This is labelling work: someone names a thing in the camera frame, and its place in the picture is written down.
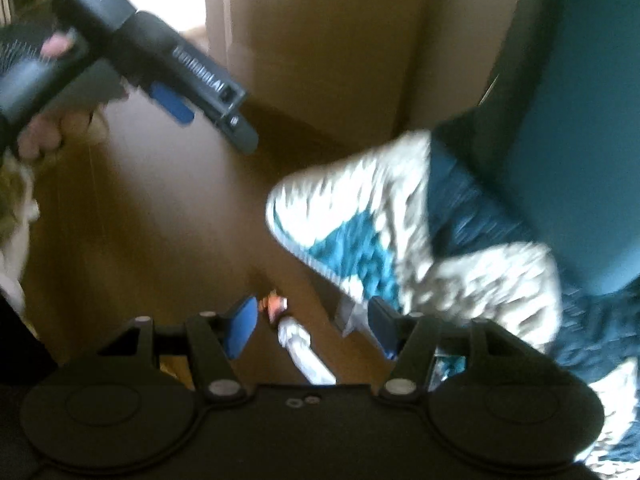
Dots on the teal white zigzag quilt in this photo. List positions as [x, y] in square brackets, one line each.
[350, 200]

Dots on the person's left hand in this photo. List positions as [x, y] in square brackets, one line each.
[60, 130]

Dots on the teal plastic waste bin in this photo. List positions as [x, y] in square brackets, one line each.
[565, 135]

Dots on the beige wardrobe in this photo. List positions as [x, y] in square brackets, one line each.
[325, 35]

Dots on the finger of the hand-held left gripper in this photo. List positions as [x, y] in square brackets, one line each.
[240, 135]
[172, 105]

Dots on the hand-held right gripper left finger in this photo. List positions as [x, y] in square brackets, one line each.
[242, 327]

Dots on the person's left forearm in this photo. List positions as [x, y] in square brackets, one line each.
[15, 190]

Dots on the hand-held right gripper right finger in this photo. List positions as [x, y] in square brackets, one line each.
[382, 327]

